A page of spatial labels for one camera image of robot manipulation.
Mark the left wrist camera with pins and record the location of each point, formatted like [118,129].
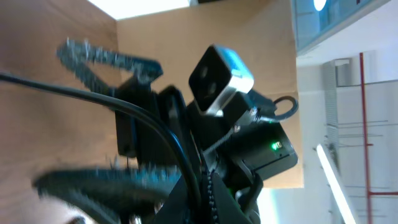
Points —
[219,74]

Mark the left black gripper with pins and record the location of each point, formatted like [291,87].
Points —
[120,195]

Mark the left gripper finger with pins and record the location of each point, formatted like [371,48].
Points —
[85,60]

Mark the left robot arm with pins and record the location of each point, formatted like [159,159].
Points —
[246,140]

